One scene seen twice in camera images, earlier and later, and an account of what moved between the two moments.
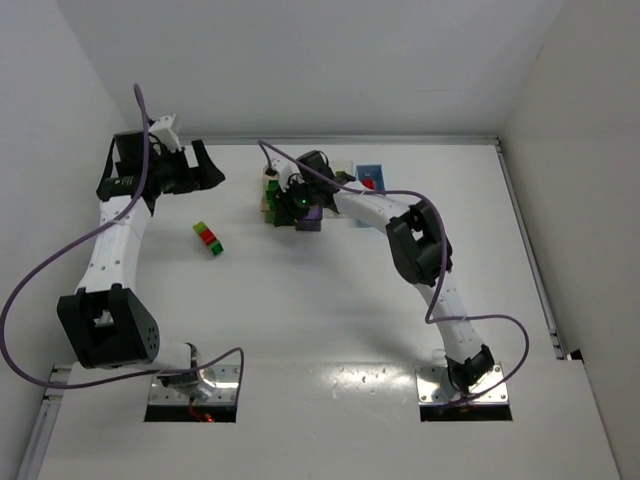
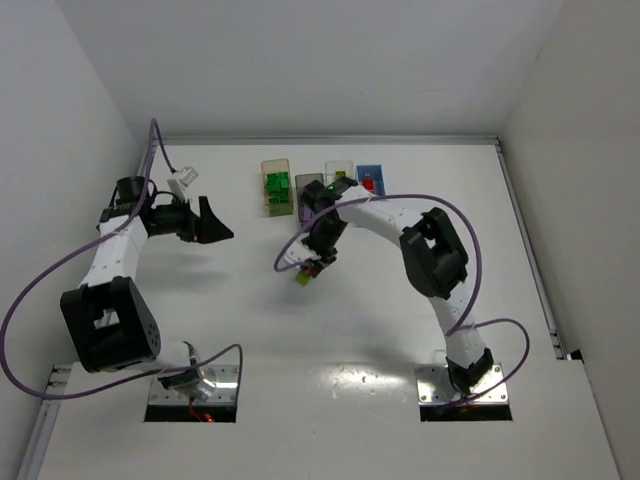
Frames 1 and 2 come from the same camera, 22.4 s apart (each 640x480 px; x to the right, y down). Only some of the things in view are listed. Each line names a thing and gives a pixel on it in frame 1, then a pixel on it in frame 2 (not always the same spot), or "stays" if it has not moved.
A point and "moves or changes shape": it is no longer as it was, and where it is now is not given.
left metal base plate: [216, 385] stays
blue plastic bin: [371, 171] stays
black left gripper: [185, 170] -> [201, 220]
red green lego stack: [209, 238] moves or changes shape
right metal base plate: [435, 386] stays
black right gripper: [288, 206] -> [320, 261]
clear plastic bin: [345, 166] stays
